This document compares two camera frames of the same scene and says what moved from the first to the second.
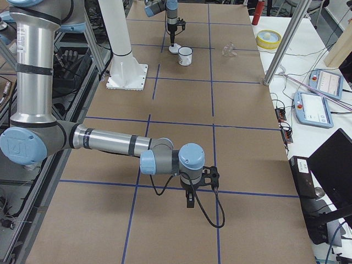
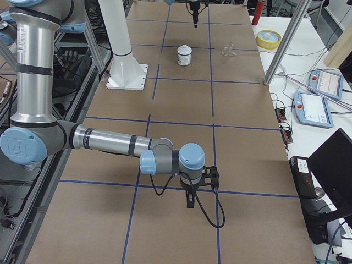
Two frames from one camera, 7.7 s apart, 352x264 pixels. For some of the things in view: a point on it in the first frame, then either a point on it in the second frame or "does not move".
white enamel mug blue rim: (185, 55) does not move
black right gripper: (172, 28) → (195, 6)
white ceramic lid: (174, 49) → (184, 50)
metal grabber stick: (318, 91) does not move
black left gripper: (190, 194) does not move
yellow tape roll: (268, 39) does not move
